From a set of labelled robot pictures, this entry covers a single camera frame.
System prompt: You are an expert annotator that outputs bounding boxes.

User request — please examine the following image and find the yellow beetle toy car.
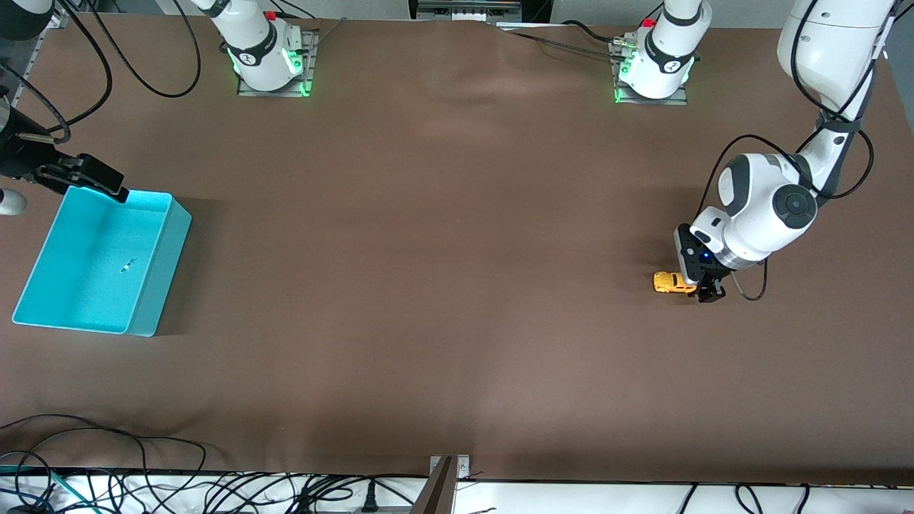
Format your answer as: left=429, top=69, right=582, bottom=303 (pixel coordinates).
left=653, top=271, right=698, bottom=295

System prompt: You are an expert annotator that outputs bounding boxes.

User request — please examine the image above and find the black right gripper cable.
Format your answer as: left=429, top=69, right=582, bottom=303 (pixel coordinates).
left=0, top=0, right=114, bottom=143

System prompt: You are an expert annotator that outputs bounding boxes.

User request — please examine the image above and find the grey braided cable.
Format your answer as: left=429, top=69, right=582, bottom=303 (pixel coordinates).
left=500, top=29, right=616, bottom=61

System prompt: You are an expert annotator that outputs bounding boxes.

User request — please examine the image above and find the thin grey cable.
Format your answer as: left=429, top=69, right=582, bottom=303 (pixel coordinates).
left=314, top=17, right=348, bottom=52

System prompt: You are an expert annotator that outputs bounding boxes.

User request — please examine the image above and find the black electronics box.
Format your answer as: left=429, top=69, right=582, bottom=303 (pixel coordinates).
left=409, top=0, right=527, bottom=23

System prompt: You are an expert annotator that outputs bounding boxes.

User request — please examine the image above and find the turquoise plastic bin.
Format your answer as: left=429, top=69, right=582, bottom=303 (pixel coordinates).
left=12, top=187, right=193, bottom=338

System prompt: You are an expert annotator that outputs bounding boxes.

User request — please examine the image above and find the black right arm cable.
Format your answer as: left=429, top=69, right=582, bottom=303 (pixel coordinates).
left=57, top=0, right=203, bottom=99

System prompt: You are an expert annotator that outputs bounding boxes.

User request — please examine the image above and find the metal table edge bracket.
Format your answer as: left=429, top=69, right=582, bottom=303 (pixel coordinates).
left=411, top=455, right=471, bottom=514

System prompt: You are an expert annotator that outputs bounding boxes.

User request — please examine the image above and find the teal cable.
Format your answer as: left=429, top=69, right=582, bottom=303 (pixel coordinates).
left=0, top=464, right=81, bottom=504

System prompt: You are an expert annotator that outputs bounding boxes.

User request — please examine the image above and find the aluminium frame profile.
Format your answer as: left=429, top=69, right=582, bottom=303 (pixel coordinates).
left=14, top=0, right=70, bottom=86

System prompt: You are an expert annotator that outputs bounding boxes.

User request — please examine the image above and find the thin black cable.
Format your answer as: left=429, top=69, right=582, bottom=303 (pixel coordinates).
left=13, top=427, right=151, bottom=514
left=0, top=413, right=209, bottom=514

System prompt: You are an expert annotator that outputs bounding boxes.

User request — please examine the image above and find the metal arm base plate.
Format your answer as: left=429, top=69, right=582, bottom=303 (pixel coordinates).
left=613, top=39, right=690, bottom=106
left=237, top=29, right=319, bottom=98

